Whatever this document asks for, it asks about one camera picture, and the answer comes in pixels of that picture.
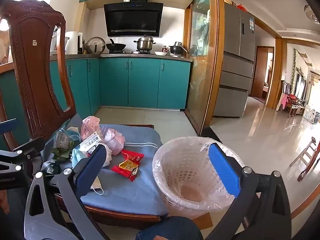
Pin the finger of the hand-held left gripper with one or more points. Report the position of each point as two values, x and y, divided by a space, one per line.
21 158
10 127

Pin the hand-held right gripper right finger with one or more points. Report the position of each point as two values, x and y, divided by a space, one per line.
222 170

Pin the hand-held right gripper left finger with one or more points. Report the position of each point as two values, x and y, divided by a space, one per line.
87 170

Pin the white plastic bag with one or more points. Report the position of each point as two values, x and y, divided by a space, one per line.
107 157

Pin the blue cleaning cloth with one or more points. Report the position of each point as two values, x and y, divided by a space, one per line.
73 133

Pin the light blue face mask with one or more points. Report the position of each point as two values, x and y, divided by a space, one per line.
78 157

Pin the white ointment box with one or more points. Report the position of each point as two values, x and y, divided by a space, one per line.
90 141

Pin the red snack wrapper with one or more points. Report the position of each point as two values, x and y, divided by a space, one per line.
120 170

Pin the light pink plastic bag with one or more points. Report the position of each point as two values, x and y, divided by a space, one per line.
115 142

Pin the clear printed plastic bag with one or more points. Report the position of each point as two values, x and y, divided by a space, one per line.
62 140

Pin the gold snack wrapper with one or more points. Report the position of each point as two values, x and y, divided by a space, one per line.
127 165

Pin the pink printed plastic bag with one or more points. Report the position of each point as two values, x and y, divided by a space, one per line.
90 127

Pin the blue striped seat cushion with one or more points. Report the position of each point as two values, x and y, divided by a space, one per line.
130 192

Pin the carved wooden chair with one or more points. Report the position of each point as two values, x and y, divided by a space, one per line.
32 80

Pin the person's blue jeans leg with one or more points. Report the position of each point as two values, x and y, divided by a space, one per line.
170 230

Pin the slatted wooden chair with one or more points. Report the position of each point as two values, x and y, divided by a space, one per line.
310 170

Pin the wooden table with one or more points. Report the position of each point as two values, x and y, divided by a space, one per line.
306 208

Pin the wooden doorway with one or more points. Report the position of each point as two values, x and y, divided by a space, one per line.
260 75

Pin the grey refrigerator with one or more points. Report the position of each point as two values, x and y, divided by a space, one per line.
237 67

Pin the white kitchen appliance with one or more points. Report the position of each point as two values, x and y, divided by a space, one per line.
72 42

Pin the wood-framed glass sliding door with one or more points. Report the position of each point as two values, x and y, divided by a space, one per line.
200 55

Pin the steel pot lid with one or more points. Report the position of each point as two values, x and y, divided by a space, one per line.
95 46

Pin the gas stove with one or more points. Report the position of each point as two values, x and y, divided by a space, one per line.
117 52

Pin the black wok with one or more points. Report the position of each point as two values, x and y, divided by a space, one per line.
116 47

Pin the black cooking pot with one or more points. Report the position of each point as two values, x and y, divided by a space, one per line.
176 48

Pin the white bowl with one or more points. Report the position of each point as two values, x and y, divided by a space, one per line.
160 53

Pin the steel cooking pot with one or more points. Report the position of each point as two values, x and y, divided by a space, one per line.
144 44

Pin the black range hood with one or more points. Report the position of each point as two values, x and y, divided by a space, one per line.
132 20

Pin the round ceiling light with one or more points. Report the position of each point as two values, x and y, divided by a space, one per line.
311 12

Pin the wall television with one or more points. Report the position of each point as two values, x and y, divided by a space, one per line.
301 87

